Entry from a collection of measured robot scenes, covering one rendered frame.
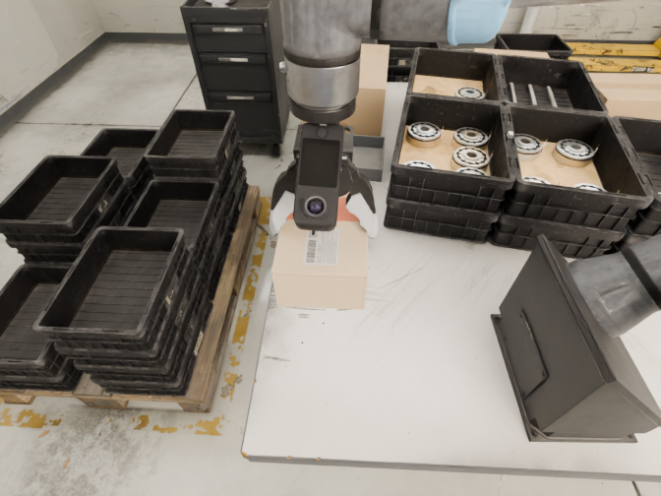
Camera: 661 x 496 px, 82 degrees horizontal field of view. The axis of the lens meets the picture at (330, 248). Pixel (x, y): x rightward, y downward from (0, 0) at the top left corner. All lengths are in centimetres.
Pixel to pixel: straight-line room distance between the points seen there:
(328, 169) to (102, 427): 152
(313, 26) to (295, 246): 26
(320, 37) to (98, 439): 161
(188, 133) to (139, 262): 83
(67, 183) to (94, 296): 68
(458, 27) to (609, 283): 55
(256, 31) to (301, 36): 192
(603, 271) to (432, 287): 39
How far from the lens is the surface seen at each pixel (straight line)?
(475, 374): 92
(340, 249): 49
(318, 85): 39
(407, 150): 122
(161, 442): 166
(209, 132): 204
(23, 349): 174
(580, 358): 72
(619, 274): 81
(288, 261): 48
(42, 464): 183
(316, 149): 41
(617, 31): 511
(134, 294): 138
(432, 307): 98
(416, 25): 37
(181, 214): 176
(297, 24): 38
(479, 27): 38
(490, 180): 100
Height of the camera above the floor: 149
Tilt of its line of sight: 48 degrees down
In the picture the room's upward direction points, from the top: straight up
